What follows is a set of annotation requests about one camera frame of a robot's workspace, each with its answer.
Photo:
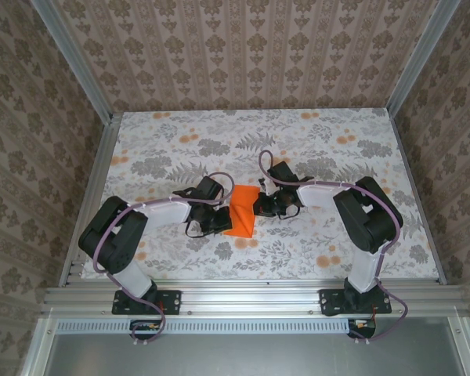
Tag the orange paper sheet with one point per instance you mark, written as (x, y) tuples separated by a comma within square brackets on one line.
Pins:
[(243, 223)]

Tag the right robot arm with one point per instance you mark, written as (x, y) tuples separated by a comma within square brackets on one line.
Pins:
[(364, 270)]

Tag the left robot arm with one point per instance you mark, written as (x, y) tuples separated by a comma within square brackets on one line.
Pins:
[(164, 215)]

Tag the grey metal sheet panel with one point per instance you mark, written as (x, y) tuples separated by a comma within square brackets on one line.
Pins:
[(250, 356)]

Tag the aluminium front beam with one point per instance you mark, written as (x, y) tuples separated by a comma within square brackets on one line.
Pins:
[(250, 299)]

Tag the floral printed tablecloth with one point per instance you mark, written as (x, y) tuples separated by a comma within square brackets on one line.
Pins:
[(337, 125)]

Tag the black connector board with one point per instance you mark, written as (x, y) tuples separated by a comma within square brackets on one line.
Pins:
[(145, 327), (362, 327)]

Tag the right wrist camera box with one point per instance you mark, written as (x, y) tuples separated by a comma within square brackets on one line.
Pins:
[(283, 172)]

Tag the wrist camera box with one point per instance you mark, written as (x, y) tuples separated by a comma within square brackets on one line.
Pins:
[(283, 172), (210, 188)]

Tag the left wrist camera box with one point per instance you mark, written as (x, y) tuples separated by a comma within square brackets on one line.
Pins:
[(210, 188)]

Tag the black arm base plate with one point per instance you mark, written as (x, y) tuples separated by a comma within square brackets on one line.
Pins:
[(329, 301), (172, 301)]

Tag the aluminium side rail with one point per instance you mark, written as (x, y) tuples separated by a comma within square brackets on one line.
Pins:
[(99, 164), (417, 196)]

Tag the aluminium corner post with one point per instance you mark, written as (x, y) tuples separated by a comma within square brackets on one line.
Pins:
[(419, 51), (74, 58)]

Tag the aluminium lower frame rail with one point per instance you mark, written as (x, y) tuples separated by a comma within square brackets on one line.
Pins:
[(464, 344), (37, 344)]

